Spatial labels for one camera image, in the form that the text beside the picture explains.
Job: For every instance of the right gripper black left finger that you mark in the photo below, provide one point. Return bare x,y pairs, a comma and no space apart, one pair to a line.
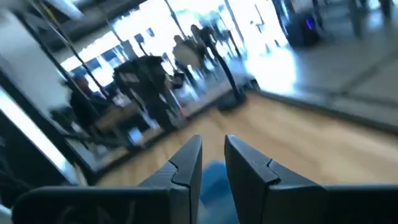
185,186

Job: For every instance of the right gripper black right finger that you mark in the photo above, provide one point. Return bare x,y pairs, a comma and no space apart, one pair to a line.
261,193

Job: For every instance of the blue plastic supply box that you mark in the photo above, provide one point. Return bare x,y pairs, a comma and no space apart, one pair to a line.
216,186

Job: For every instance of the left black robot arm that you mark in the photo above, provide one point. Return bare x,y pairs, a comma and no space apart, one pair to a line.
228,74

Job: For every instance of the black equipment cart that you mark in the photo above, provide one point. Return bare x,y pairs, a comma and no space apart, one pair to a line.
146,84

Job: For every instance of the person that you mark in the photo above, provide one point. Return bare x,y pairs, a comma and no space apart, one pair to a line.
82,102
186,54

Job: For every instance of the black stand with blue light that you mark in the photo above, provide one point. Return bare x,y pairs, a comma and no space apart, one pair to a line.
303,29

